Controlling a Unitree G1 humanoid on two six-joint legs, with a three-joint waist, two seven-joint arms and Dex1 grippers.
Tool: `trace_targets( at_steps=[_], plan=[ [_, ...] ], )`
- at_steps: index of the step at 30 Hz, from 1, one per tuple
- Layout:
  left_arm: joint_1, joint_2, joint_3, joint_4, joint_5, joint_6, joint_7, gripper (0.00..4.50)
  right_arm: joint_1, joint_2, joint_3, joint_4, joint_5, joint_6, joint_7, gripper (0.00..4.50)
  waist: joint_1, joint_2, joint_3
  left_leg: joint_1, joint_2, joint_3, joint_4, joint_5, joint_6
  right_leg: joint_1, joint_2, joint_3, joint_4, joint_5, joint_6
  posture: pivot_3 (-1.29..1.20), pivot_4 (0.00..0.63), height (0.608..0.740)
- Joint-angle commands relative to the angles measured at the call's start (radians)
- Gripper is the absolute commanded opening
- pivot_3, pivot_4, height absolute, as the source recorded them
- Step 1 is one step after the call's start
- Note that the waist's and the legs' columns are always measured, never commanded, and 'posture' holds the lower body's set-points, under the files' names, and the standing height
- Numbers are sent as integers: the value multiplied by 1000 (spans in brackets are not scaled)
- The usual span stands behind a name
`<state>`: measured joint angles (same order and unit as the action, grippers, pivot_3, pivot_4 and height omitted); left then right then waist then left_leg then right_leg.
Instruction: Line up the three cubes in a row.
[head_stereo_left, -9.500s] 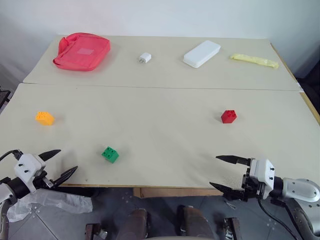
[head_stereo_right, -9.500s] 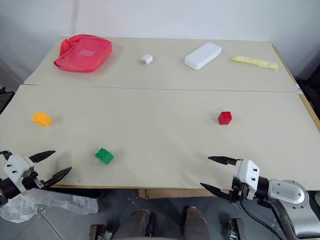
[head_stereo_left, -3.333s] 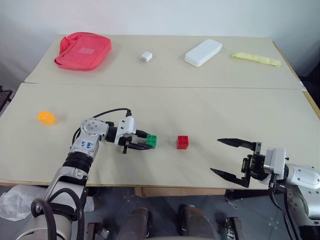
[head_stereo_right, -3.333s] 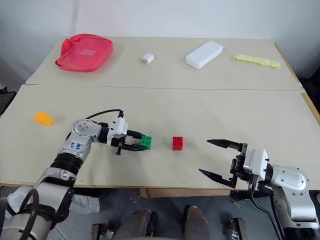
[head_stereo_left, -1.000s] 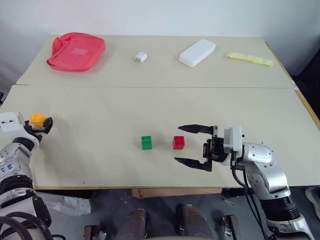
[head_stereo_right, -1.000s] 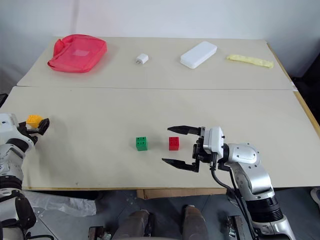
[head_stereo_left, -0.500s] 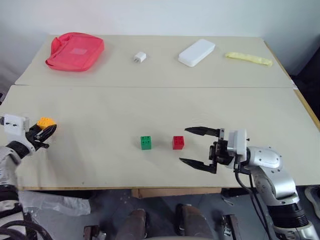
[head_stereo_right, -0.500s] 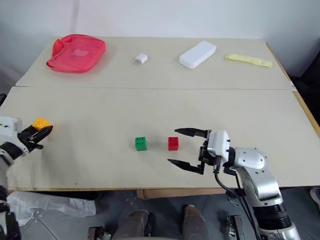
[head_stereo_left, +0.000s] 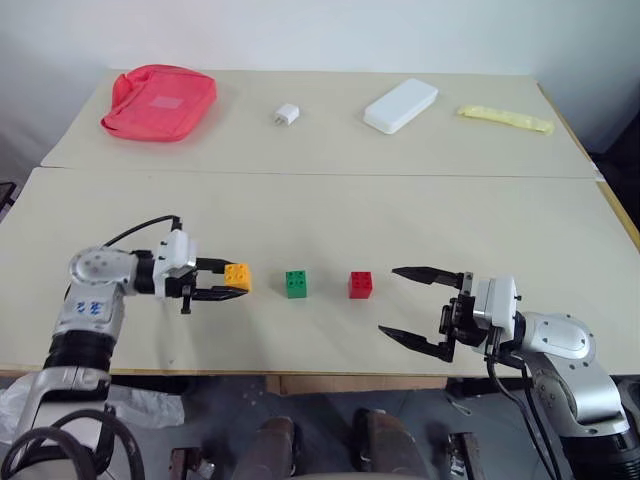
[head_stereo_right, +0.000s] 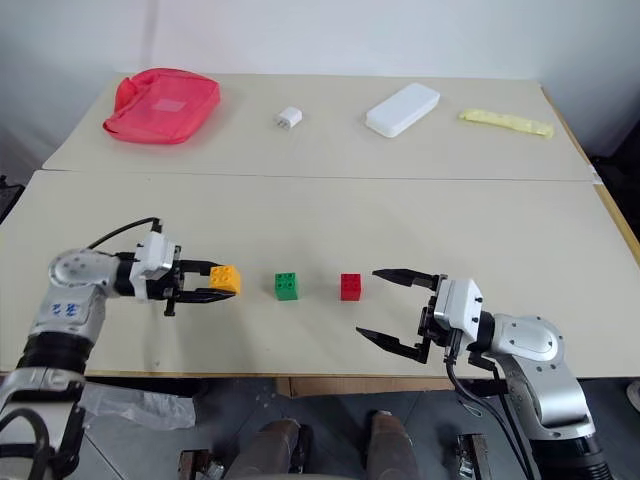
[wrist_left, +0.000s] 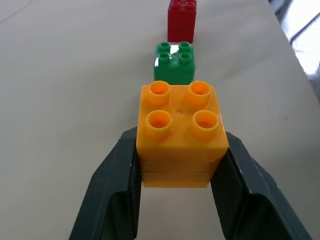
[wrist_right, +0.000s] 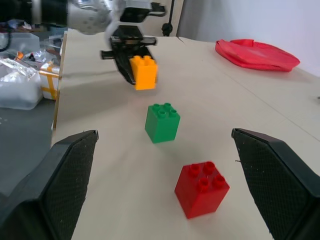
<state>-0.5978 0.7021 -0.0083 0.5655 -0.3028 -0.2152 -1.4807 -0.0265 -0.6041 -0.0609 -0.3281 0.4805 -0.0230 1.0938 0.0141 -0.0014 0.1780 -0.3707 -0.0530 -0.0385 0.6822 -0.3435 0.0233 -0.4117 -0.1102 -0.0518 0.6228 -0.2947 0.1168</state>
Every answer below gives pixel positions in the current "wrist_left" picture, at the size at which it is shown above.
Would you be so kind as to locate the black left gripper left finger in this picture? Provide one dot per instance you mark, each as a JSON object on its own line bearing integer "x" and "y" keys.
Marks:
{"x": 110, "y": 190}

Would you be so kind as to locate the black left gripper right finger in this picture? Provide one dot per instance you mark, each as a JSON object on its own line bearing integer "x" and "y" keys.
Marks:
{"x": 260, "y": 195}

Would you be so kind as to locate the orange studded toy brick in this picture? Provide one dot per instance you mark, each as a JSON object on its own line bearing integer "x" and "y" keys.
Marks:
{"x": 182, "y": 140}

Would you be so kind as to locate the green studded toy brick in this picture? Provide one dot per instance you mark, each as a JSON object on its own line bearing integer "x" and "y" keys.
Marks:
{"x": 174, "y": 65}

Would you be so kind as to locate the red studded toy brick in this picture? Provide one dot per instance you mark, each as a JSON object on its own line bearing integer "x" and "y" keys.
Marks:
{"x": 181, "y": 22}

